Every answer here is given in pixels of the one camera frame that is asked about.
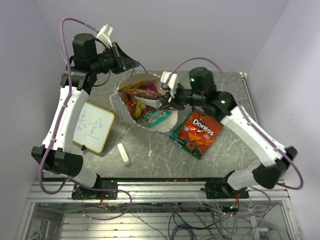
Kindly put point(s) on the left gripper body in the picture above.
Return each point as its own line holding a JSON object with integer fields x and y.
{"x": 109, "y": 61}

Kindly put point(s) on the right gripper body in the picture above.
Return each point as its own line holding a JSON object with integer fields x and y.
{"x": 183, "y": 96}

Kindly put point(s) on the brown sea salt chip bag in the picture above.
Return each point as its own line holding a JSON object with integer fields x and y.
{"x": 149, "y": 98}

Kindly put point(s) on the teal mint candy bag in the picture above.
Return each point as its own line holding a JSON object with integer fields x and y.
{"x": 154, "y": 117}

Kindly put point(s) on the checkered paper bag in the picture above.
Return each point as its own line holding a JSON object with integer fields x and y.
{"x": 119, "y": 101}

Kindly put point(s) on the green snack bag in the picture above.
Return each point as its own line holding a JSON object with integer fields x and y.
{"x": 185, "y": 145}

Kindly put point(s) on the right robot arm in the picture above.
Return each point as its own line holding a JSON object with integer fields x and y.
{"x": 274, "y": 157}

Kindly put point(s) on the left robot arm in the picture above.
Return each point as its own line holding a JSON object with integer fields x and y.
{"x": 55, "y": 153}

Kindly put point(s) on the purple candy bag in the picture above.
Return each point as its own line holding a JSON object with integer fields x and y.
{"x": 150, "y": 87}

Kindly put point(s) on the colourful fruit candy bag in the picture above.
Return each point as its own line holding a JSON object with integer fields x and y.
{"x": 137, "y": 109}

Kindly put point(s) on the white marker eraser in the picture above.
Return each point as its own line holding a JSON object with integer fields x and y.
{"x": 123, "y": 154}

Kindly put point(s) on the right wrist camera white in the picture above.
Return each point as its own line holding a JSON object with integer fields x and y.
{"x": 169, "y": 82}

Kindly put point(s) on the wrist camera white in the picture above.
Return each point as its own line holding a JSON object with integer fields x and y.
{"x": 169, "y": 82}
{"x": 104, "y": 35}

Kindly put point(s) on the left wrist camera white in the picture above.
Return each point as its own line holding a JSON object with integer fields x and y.
{"x": 104, "y": 35}

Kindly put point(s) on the small whiteboard orange frame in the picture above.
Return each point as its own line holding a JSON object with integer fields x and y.
{"x": 93, "y": 127}

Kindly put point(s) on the aluminium rail frame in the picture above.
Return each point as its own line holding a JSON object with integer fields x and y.
{"x": 173, "y": 209}

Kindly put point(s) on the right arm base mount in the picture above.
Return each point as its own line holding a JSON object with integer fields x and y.
{"x": 217, "y": 188}

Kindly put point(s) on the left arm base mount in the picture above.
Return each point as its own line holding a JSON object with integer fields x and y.
{"x": 105, "y": 189}

